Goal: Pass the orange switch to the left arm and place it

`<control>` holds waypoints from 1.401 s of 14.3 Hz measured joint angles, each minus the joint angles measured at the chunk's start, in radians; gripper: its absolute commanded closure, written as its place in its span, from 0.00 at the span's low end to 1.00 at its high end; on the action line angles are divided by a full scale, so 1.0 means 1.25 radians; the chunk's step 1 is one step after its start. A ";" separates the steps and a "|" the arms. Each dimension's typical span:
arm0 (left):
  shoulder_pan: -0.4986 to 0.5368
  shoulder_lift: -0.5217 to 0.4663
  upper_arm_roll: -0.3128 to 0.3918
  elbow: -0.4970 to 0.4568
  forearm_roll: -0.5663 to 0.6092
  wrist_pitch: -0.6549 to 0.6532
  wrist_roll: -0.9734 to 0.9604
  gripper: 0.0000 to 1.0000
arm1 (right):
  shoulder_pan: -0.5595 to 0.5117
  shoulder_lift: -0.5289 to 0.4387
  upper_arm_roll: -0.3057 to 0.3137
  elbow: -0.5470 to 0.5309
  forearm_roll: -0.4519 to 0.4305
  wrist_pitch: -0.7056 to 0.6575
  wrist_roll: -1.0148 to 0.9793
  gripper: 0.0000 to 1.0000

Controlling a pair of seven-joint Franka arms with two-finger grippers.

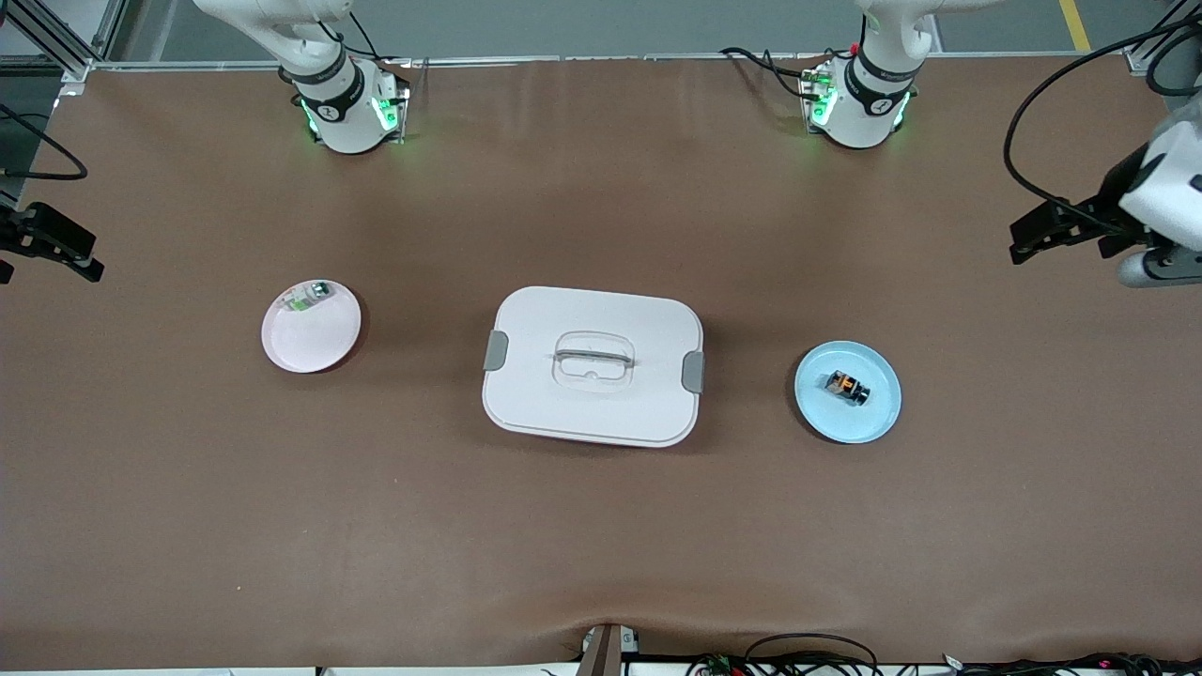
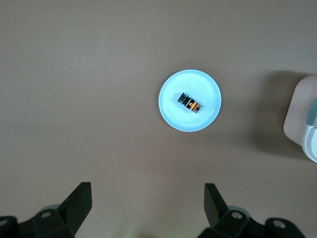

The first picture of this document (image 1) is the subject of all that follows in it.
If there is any orange and black switch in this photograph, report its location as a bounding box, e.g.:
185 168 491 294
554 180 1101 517
824 370 872 408

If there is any white lidded storage box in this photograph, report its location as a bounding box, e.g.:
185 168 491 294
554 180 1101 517
482 286 705 449

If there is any pink round plate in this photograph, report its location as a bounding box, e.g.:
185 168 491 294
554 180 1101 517
261 279 362 375

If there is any light blue round plate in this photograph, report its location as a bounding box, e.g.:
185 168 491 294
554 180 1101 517
794 340 902 445

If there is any brown table mat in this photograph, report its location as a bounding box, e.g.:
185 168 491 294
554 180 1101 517
0 54 1202 672

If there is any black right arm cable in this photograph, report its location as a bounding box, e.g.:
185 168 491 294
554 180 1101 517
0 101 90 182

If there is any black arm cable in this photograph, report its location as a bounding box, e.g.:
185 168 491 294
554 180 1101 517
1002 17 1202 231
0 101 90 182

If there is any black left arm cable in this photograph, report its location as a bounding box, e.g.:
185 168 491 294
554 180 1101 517
1002 17 1202 231

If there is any aluminium frame profile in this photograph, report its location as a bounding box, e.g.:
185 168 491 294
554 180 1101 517
1122 0 1202 76
0 0 128 95

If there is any black cable bundle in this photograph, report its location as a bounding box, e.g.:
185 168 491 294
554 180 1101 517
939 652 1202 676

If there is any clear box lid handle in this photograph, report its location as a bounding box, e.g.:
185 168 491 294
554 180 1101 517
552 330 637 391

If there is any black looped cable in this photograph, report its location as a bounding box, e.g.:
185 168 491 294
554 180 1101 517
745 633 880 676

